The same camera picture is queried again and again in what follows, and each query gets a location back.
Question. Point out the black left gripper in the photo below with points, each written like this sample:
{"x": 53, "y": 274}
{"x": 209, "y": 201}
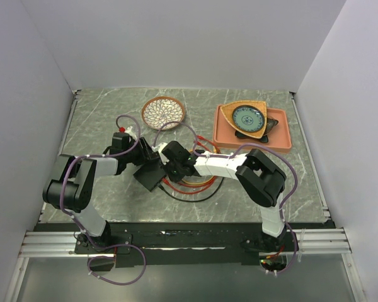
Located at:
{"x": 146, "y": 155}

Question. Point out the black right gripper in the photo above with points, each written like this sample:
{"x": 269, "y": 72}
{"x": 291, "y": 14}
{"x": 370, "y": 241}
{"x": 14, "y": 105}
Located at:
{"x": 175, "y": 178}

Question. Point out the black network switch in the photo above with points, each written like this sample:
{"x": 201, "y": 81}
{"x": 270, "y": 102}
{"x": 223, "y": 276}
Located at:
{"x": 150, "y": 174}

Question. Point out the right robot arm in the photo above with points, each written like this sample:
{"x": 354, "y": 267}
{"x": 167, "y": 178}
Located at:
{"x": 261, "y": 178}

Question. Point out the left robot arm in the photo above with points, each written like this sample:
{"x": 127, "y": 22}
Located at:
{"x": 70, "y": 185}

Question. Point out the floral patterned brown plate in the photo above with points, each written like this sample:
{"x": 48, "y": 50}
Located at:
{"x": 160, "y": 110}

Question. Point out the teal round patterned plate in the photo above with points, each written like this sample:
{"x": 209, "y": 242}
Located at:
{"x": 248, "y": 118}

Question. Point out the black dish under plates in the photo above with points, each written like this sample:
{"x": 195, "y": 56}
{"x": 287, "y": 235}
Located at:
{"x": 270, "y": 125}

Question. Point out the pink rectangular tray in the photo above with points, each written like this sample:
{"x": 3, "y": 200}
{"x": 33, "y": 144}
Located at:
{"x": 279, "y": 138}

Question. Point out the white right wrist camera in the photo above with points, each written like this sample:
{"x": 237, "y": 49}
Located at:
{"x": 159, "y": 148}

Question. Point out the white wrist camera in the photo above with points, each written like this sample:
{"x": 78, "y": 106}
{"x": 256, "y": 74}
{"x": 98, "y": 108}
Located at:
{"x": 129, "y": 130}
{"x": 159, "y": 148}

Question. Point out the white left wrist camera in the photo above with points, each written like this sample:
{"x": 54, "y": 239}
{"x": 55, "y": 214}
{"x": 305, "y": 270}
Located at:
{"x": 129, "y": 130}

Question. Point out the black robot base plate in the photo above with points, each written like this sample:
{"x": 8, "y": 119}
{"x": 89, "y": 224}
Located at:
{"x": 187, "y": 243}

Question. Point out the aluminium frame rail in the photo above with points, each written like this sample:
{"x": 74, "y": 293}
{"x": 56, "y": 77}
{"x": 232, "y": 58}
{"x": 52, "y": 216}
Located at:
{"x": 64, "y": 244}

